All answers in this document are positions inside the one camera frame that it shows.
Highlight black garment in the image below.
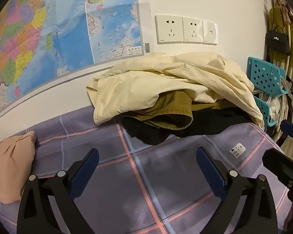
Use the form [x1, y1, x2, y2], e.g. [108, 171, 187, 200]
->
[117, 105, 257, 145]

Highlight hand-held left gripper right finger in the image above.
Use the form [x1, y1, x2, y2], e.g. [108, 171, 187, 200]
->
[196, 147, 276, 234]

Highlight pink folded cloth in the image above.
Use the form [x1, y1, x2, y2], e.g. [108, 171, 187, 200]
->
[0, 130, 38, 205]

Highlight cream garment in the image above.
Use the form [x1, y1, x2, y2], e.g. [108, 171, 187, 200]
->
[86, 52, 264, 128]

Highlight white sheet label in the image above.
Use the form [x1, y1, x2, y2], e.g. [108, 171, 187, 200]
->
[230, 143, 246, 158]

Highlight colourful wall map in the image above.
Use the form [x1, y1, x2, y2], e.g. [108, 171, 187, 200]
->
[0, 0, 152, 122]

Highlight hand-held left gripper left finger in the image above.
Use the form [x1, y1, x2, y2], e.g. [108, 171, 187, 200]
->
[17, 148, 100, 234]

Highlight purple plaid bed sheet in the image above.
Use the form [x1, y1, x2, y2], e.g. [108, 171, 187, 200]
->
[0, 105, 293, 234]

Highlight black handbag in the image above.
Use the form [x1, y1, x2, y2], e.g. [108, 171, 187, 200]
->
[265, 26, 291, 56]

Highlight teal perforated basket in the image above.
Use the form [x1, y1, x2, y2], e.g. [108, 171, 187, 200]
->
[253, 95, 279, 127]
[247, 57, 289, 95]

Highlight olive green garment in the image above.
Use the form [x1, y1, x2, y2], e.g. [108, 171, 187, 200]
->
[133, 90, 222, 130]

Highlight white wall socket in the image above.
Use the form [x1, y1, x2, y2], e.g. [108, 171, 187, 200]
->
[155, 15, 185, 45]
[182, 17, 205, 44]

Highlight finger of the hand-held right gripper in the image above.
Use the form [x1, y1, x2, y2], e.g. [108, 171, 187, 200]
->
[262, 148, 293, 189]
[280, 120, 293, 143]

